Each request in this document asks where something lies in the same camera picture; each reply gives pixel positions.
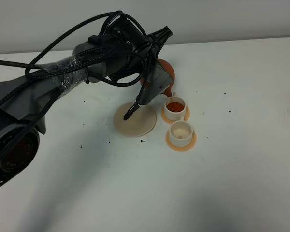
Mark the far white teacup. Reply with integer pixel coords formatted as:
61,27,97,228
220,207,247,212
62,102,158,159
163,92,187,122

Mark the white teacup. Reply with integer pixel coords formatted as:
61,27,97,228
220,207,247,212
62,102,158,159
163,92,187,122
169,120,193,147

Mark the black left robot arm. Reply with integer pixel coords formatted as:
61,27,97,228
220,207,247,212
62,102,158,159
0,11,174,187

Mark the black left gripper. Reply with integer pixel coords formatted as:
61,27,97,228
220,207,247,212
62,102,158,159
100,16,172,81

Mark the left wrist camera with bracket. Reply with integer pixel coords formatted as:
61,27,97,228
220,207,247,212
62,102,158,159
134,58,175,108

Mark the brown clay teapot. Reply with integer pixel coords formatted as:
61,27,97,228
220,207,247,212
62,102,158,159
139,58,175,98

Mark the orange coaster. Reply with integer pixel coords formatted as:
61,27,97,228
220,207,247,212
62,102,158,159
165,132,197,152
161,106,190,124

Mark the beige round teapot saucer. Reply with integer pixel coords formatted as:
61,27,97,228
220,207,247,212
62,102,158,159
114,102,157,137

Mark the far orange coaster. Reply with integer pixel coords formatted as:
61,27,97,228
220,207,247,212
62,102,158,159
161,106,190,124

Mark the black braided left camera cable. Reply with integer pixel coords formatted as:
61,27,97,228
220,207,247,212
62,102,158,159
0,10,160,121

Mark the near white teacup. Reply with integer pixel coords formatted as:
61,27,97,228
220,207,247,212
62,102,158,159
169,120,193,147

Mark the near orange coaster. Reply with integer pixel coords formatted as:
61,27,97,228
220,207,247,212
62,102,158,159
165,132,197,152

